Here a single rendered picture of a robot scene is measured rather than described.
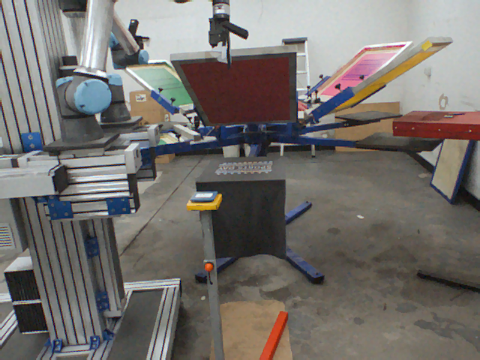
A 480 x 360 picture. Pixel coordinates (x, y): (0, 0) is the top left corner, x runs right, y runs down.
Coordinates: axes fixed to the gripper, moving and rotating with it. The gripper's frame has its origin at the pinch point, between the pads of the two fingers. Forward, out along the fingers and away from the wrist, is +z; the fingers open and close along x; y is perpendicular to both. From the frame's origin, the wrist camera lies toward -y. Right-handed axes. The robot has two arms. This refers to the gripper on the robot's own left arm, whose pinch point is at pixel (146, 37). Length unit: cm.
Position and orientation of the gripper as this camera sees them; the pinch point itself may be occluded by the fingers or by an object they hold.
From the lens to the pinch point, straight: 264.0
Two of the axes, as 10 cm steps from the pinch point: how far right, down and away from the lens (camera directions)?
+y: -0.6, 9.4, 3.4
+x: 9.3, 1.8, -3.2
